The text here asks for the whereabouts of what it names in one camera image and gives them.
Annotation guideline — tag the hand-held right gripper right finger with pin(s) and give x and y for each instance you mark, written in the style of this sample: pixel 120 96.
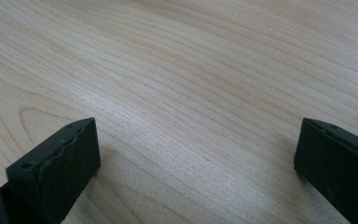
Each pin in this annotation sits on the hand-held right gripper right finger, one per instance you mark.
pixel 338 168

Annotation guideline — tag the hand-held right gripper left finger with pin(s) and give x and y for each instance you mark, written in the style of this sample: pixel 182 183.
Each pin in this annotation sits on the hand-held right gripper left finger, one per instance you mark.
pixel 56 174

